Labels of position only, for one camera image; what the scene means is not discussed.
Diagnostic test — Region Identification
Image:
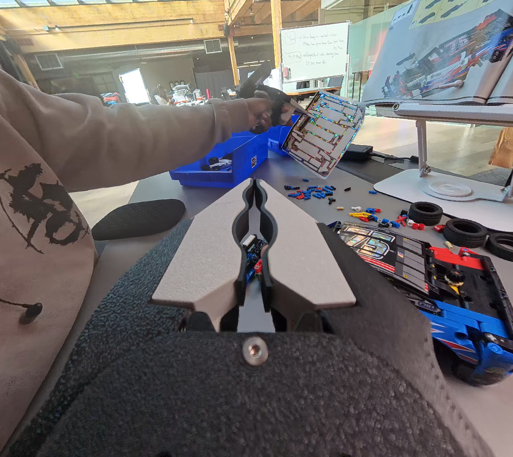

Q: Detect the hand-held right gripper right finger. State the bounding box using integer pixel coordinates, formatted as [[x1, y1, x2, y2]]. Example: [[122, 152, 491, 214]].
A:
[[256, 178, 357, 332]]

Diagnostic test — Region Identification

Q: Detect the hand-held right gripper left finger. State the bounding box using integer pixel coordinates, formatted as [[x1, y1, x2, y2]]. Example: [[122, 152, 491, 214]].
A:
[[151, 178, 255, 332]]

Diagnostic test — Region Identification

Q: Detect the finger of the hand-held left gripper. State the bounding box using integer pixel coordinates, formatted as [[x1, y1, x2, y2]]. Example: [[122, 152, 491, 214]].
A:
[[286, 98, 318, 119]]

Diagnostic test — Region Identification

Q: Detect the shiny sticker sheet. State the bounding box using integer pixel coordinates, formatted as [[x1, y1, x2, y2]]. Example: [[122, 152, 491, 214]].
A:
[[282, 90, 366, 179]]

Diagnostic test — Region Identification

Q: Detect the toy brick race car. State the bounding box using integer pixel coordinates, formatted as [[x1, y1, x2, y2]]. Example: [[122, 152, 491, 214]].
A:
[[242, 220, 513, 386]]

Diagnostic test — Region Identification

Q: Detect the person's left forearm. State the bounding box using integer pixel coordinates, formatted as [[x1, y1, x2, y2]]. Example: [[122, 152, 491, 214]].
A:
[[0, 68, 252, 193]]

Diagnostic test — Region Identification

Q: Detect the person's left hand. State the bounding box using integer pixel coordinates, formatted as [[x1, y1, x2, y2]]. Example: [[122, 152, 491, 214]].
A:
[[245, 97, 283, 135]]

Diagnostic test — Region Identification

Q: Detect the written whiteboard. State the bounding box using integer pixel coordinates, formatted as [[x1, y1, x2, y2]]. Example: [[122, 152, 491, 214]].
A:
[[279, 21, 352, 83]]

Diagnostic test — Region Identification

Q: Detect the black power adapter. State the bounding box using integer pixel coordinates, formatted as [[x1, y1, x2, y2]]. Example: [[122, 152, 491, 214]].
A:
[[344, 144, 374, 162]]

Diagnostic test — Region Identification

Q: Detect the cluttered background table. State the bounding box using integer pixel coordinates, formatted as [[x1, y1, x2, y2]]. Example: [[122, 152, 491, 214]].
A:
[[168, 82, 219, 107]]

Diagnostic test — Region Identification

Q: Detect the black wrist rest pad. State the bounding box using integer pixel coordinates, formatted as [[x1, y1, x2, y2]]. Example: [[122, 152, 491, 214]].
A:
[[92, 199, 186, 241]]

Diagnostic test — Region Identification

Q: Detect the blue plastic bin white label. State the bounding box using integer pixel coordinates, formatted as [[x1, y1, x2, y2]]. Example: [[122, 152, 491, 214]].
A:
[[169, 129, 270, 189]]

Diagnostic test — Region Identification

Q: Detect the pile of colourful small bricks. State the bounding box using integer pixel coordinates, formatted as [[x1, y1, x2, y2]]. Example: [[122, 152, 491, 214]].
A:
[[336, 204, 455, 250]]

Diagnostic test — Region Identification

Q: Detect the white black brick assembly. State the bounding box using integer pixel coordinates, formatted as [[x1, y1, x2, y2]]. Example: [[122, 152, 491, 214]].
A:
[[200, 157, 234, 173]]

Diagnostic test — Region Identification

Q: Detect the frosted glass partition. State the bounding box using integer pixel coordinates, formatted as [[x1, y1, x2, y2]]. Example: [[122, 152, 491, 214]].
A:
[[348, 4, 405, 75]]

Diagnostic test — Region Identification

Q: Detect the white rolling board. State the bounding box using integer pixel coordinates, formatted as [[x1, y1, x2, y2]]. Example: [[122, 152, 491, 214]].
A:
[[119, 68, 151, 106]]

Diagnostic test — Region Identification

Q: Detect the black rubber toy tyre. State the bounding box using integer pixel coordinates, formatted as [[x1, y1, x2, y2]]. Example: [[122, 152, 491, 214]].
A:
[[408, 202, 444, 227], [486, 233, 513, 262], [443, 218, 488, 249]]

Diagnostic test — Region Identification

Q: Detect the white book stand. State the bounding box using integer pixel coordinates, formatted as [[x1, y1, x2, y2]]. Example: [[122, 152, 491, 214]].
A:
[[374, 101, 513, 233]]

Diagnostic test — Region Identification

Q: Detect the open instruction booklet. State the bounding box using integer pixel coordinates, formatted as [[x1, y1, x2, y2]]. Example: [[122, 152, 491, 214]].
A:
[[361, 0, 513, 106]]

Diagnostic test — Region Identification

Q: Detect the black cable plug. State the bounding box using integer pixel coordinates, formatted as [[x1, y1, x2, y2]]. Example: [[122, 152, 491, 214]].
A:
[[371, 152, 421, 164]]

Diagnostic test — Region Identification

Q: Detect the thin black cable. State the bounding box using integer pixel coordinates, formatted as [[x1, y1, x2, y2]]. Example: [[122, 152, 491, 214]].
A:
[[0, 297, 43, 325]]

